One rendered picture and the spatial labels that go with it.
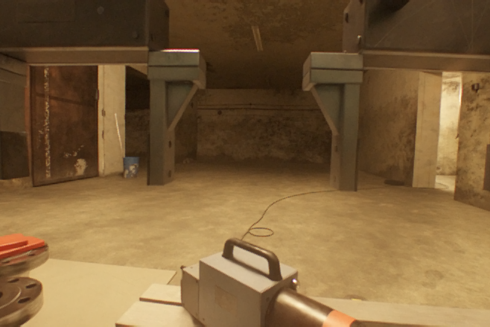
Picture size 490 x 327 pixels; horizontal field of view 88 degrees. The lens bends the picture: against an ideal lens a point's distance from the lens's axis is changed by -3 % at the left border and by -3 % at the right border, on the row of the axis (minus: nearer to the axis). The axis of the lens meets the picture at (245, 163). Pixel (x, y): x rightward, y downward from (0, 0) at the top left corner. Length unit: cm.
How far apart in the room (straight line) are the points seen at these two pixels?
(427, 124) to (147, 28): 564
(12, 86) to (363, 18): 28
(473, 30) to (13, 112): 36
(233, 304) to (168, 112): 51
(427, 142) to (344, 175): 556
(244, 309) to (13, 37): 57
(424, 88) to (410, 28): 559
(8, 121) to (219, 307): 56
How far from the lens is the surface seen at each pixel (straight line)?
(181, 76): 21
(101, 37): 23
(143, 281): 148
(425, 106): 577
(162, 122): 21
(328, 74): 21
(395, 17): 23
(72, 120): 527
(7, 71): 29
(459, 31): 25
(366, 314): 101
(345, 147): 21
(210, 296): 71
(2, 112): 29
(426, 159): 576
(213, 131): 1111
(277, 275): 62
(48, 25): 26
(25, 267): 128
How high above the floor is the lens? 69
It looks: 4 degrees down
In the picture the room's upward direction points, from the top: 1 degrees clockwise
